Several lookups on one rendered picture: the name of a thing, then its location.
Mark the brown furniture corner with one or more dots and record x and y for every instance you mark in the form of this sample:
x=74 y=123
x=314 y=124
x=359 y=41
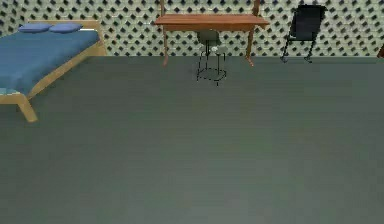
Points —
x=381 y=52

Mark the wooden bed with blue cover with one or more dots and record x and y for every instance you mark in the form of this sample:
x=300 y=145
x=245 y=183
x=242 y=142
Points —
x=36 y=56

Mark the blue pillow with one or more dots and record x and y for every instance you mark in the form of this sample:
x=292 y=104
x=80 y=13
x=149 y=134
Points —
x=34 y=27
x=65 y=27

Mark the brown wooden desk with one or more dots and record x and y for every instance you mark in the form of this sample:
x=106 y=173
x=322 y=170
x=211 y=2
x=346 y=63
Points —
x=210 y=22

